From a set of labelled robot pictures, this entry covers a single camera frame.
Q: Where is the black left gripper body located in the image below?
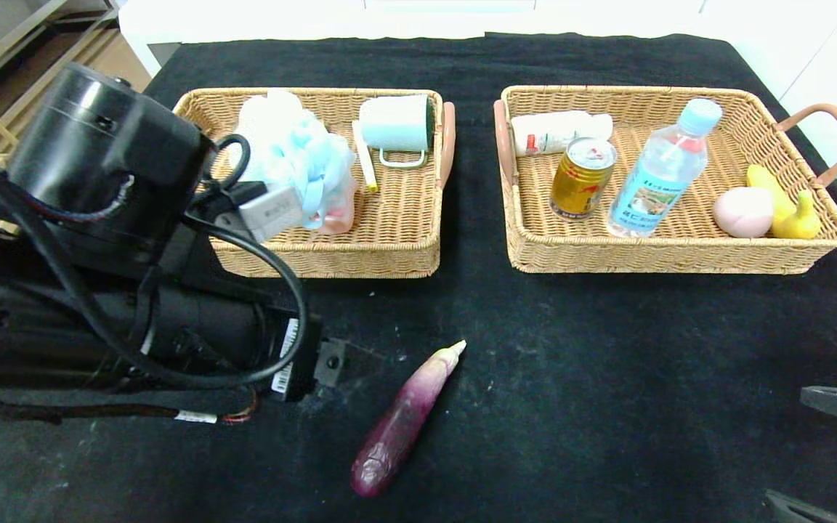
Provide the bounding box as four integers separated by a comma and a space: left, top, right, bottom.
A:
201, 286, 323, 402

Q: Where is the purple eggplant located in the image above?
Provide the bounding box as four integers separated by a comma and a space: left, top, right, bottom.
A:
350, 340, 467, 500

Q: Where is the light blue bath pouf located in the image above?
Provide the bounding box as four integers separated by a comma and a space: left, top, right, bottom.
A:
228, 89, 357, 230

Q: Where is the gold drink can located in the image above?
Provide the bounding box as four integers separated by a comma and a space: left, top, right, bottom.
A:
549, 137, 618, 220

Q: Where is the clear water bottle blue cap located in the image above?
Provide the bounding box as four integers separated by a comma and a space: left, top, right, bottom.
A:
606, 98, 723, 239

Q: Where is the yellow banana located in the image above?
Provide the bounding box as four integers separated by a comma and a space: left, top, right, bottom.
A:
747, 166, 825, 240

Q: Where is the wicker basket with toiletries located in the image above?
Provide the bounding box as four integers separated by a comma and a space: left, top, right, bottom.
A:
171, 87, 457, 280

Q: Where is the wicker basket with food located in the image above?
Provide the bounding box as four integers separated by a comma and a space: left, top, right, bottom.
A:
493, 85, 837, 275

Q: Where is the pink lotion bottle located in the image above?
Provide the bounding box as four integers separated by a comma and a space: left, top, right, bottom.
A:
317, 174, 359, 235

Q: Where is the white stick with yellow tip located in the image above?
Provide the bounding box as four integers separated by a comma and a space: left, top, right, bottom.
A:
351, 121, 379, 193

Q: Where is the black table cloth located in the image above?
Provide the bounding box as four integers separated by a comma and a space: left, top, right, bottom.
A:
0, 33, 837, 523

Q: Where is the mint green mug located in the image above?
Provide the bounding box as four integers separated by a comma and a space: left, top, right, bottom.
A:
358, 95, 436, 169

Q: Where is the white bottle with red label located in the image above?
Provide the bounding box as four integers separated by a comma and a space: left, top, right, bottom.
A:
510, 110, 614, 158

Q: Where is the pale pink egg-shaped fruit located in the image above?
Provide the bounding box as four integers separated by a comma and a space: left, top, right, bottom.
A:
713, 187, 775, 238

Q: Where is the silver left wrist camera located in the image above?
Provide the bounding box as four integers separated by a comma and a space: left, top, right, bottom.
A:
233, 183, 304, 244

